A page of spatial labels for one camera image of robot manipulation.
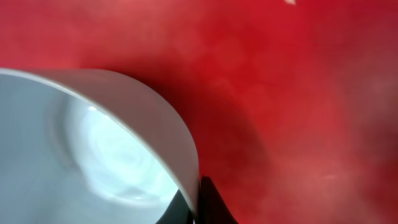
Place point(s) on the light blue rice bowl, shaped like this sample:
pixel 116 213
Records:
pixel 91 146

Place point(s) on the red serving tray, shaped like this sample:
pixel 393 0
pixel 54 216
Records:
pixel 292 104

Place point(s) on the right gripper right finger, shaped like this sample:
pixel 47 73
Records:
pixel 211 207

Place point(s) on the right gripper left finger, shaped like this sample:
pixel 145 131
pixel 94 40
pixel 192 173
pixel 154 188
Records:
pixel 177 212

